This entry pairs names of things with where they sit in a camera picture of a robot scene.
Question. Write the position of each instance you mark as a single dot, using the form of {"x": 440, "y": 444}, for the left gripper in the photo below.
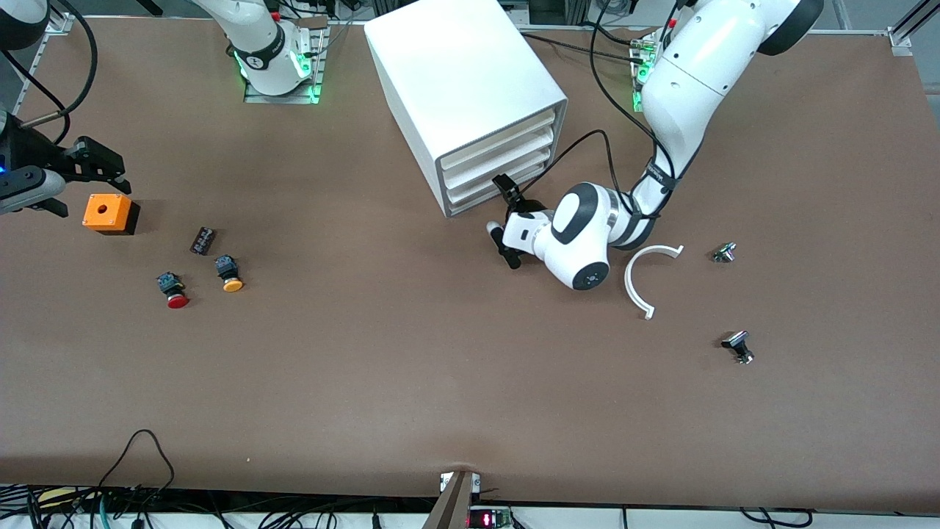
{"x": 526, "y": 206}

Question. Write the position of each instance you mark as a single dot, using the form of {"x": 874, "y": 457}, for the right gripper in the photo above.
{"x": 40, "y": 155}

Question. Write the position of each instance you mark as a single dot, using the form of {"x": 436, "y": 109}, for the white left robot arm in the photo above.
{"x": 705, "y": 73}

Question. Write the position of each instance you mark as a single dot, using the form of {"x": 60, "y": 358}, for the orange push button box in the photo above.
{"x": 106, "y": 211}

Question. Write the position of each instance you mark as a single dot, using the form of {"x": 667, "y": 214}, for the red mushroom push button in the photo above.
{"x": 173, "y": 290}

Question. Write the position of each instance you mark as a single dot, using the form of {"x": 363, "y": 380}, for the yellow mushroom push button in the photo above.
{"x": 229, "y": 275}

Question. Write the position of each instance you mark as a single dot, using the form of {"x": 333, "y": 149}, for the white curved plastic part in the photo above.
{"x": 628, "y": 283}

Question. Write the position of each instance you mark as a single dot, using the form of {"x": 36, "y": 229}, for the small red display device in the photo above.
{"x": 488, "y": 519}

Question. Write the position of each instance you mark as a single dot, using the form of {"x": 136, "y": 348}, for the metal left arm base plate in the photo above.
{"x": 636, "y": 103}

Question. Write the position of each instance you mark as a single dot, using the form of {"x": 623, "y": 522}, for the aluminium frame profile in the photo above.
{"x": 59, "y": 26}
{"x": 899, "y": 40}

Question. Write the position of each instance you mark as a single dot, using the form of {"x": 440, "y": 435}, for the small metal selector switch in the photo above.
{"x": 724, "y": 253}

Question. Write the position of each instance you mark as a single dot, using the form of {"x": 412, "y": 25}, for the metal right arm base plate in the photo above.
{"x": 286, "y": 98}

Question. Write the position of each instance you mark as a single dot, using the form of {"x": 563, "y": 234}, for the black headed metal switch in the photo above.
{"x": 736, "y": 342}

